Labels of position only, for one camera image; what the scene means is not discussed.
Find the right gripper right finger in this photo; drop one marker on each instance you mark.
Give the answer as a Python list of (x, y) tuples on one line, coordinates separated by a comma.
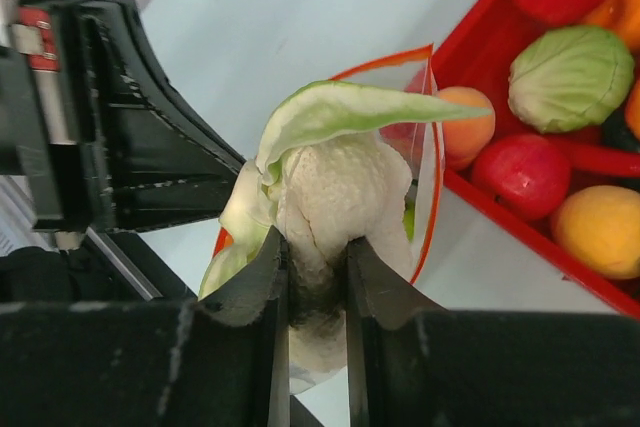
[(413, 363)]

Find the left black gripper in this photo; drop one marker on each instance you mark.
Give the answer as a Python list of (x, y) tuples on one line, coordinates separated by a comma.
[(103, 139)]

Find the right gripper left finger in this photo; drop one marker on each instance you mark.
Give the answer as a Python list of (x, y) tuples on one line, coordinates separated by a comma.
[(221, 361)]

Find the white cauliflower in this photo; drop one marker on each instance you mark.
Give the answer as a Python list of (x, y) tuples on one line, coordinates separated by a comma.
[(322, 177)]

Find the clear zip top bag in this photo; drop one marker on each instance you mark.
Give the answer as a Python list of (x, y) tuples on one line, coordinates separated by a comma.
[(420, 144)]

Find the red apple bottom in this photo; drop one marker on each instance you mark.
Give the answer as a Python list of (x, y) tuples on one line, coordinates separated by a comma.
[(526, 173)]

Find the peach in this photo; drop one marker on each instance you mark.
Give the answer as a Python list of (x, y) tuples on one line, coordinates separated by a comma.
[(464, 139)]

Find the yellow orange pepper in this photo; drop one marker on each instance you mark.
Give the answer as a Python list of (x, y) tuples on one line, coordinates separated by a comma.
[(599, 226)]

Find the red chili pepper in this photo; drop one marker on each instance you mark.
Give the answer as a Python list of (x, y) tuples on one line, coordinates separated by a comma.
[(598, 159)]

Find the green cabbage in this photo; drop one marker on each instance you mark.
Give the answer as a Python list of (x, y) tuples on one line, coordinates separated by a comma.
[(570, 78)]

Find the orange bell pepper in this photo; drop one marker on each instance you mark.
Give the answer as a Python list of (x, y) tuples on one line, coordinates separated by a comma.
[(632, 111)]

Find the orange fruit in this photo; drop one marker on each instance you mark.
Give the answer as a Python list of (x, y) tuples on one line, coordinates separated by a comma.
[(620, 17)]

